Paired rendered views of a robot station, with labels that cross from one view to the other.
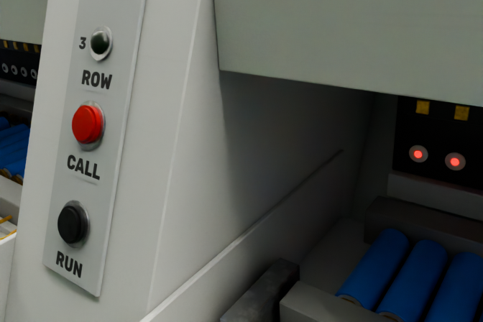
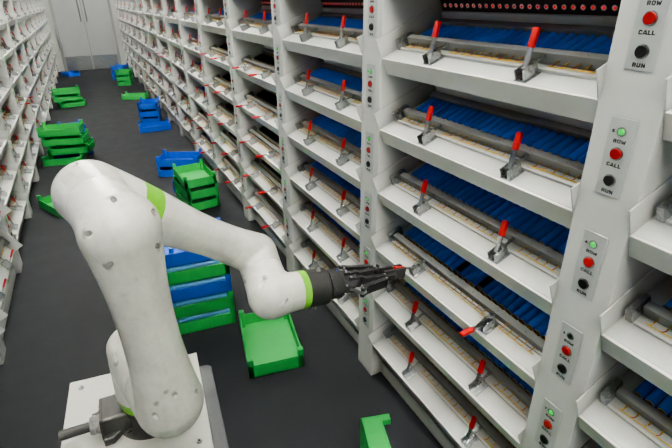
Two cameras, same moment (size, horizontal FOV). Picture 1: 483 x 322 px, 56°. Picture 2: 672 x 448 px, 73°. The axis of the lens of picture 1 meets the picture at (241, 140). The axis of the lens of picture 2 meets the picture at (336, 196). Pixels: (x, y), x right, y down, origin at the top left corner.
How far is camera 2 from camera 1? 0.83 m
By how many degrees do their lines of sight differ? 33
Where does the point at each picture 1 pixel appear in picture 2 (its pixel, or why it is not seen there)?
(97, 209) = (569, 368)
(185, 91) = (593, 357)
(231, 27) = (605, 347)
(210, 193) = (597, 369)
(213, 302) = (597, 389)
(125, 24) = (577, 336)
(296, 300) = (621, 391)
